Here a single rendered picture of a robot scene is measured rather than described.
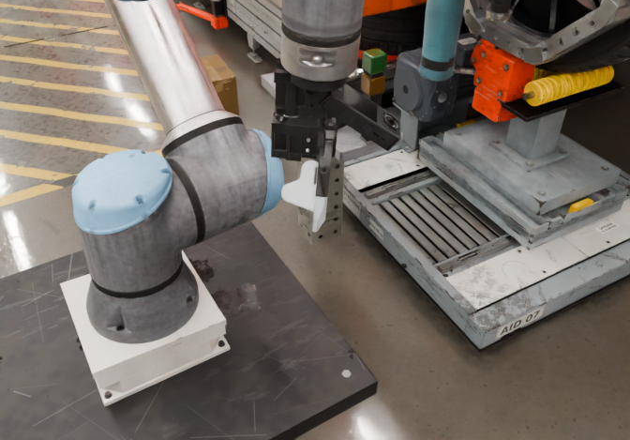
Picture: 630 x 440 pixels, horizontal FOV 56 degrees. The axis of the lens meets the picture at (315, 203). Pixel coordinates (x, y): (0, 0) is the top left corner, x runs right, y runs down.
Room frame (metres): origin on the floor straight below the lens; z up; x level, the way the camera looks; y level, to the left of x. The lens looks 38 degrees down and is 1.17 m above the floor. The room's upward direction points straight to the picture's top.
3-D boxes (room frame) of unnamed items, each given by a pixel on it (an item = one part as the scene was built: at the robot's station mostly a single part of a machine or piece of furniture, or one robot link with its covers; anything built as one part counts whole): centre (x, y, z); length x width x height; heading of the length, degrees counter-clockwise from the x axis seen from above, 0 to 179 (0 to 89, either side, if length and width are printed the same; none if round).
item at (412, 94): (1.73, -0.46, 0.26); 0.42 x 0.18 x 0.35; 119
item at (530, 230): (1.46, -0.61, 0.13); 0.50 x 0.36 x 0.10; 29
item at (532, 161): (1.44, -0.62, 0.32); 0.40 x 0.30 x 0.28; 29
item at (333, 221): (1.34, -0.01, 0.21); 0.10 x 0.10 x 0.42; 29
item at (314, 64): (0.64, -0.01, 0.88); 0.10 x 0.09 x 0.05; 175
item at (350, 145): (1.31, -0.03, 0.44); 0.43 x 0.17 x 0.03; 29
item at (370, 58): (1.14, -0.12, 0.64); 0.04 x 0.04 x 0.04; 29
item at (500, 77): (1.37, -0.51, 0.48); 0.16 x 0.12 x 0.17; 119
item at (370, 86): (1.14, -0.12, 0.59); 0.04 x 0.04 x 0.04; 29
